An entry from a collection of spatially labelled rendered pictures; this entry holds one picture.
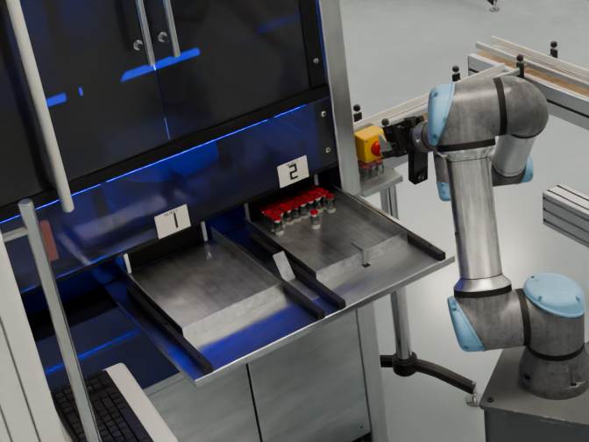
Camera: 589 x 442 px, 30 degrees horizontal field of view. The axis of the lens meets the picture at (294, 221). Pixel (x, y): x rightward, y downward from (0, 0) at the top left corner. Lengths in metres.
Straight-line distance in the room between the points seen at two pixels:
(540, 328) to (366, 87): 3.59
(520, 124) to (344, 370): 1.18
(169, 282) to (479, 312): 0.81
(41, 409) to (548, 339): 0.98
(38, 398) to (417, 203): 2.83
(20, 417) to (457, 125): 0.97
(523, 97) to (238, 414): 1.26
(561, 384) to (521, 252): 1.96
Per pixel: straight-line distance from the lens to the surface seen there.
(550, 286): 2.24
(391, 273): 2.55
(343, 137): 2.79
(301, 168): 2.75
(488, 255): 2.20
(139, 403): 2.42
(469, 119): 2.15
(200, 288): 2.60
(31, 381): 1.96
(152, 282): 2.66
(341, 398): 3.18
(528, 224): 4.39
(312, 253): 2.66
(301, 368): 3.03
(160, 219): 2.59
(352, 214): 2.79
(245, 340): 2.40
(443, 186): 2.55
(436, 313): 3.92
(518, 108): 2.17
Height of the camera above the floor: 2.29
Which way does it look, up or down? 30 degrees down
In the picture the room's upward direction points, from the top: 9 degrees counter-clockwise
